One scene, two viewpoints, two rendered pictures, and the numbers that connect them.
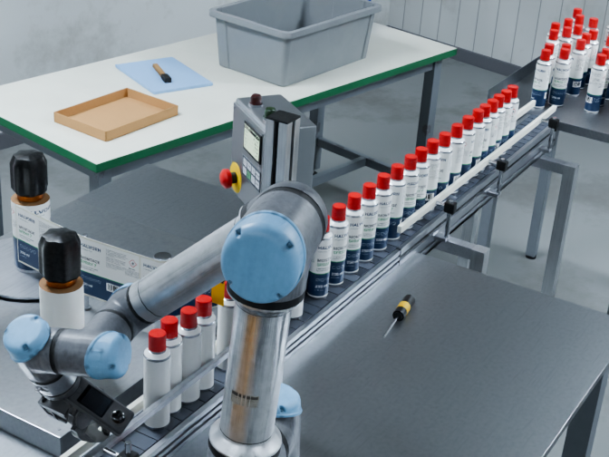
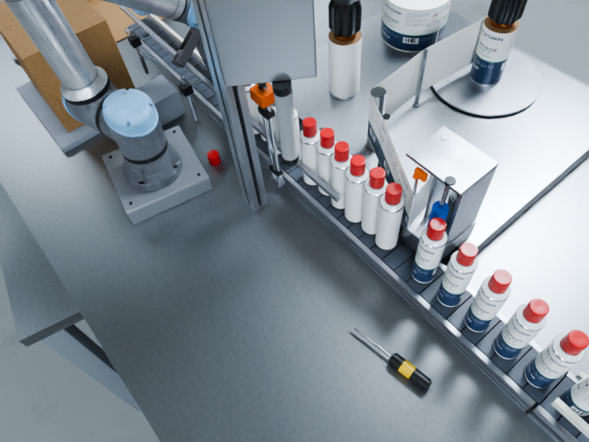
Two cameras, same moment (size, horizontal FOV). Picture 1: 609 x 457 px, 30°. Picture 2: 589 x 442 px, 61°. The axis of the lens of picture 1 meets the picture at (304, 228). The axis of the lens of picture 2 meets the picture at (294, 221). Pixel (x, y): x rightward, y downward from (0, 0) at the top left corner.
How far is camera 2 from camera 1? 242 cm
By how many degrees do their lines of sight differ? 82
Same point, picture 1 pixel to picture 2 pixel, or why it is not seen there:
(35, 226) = (466, 35)
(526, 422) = (186, 414)
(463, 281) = not seen: outside the picture
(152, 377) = not seen: hidden behind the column
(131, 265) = (389, 85)
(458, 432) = (196, 341)
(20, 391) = not seen: hidden behind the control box
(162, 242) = (538, 166)
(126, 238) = (546, 140)
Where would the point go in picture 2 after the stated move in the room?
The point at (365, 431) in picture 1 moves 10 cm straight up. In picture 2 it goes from (224, 268) to (216, 247)
